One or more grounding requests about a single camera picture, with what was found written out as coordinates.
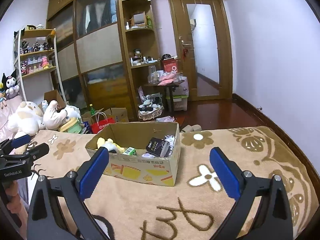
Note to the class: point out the small black side table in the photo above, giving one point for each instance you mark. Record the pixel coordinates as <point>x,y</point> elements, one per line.
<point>171,87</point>

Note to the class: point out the white ladder shelf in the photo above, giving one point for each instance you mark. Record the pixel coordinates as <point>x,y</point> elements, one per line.
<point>36,62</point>

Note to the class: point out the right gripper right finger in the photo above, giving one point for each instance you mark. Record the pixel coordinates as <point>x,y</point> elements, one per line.
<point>273,217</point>

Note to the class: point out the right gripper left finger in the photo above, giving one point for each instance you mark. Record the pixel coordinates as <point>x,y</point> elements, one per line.
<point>46,219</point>

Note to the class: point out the green tissue pack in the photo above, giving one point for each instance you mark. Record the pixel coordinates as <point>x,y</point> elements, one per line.
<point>130,151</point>

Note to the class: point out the green glass bottle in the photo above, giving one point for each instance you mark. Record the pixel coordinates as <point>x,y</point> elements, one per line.
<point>92,110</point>

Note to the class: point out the red paper shopping bag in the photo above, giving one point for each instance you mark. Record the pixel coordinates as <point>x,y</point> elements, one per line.
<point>101,121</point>

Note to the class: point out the white duck plush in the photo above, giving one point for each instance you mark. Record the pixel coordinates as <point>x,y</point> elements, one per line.
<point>111,146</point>

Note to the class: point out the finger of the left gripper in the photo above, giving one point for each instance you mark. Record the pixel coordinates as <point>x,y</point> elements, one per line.
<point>37,152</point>
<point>18,142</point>

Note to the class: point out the clear plastic storage bin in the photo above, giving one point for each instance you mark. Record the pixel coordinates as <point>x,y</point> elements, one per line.
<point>180,102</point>

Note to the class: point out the purple haired plush doll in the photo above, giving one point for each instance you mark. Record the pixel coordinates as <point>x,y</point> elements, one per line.
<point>171,140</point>

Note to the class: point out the wooden wardrobe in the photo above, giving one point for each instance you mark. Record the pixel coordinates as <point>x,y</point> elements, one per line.
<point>104,49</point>

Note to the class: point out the beige slippers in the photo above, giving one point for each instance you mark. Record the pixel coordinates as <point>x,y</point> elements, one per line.
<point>191,128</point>

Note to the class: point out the wooden door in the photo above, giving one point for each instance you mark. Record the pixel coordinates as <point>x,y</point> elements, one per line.
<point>203,45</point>

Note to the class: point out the brown cardboard box on floor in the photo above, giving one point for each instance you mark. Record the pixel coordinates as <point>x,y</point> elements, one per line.
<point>54,95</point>

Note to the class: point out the person's left hand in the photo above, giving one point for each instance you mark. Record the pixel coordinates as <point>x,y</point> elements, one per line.
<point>14,205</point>

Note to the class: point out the yellow plush toy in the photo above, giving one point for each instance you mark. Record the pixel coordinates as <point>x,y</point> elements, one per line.
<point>101,141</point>

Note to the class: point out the kuromi plush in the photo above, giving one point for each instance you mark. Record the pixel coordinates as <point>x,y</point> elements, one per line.
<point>10,85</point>

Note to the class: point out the large white dog plush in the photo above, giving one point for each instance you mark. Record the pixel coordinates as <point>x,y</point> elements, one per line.
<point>27,119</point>

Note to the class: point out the black tissue pack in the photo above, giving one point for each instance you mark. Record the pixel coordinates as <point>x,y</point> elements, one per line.
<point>158,147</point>

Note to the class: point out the beige flower blanket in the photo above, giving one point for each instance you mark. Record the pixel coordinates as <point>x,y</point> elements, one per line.
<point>197,204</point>

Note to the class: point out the white pink bunny plush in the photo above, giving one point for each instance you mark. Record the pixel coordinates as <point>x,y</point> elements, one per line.
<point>53,119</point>

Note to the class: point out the open cardboard box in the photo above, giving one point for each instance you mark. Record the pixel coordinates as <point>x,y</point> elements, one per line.
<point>144,167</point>

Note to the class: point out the green yellow plush pillow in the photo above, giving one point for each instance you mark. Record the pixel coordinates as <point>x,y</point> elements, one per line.
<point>73,126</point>

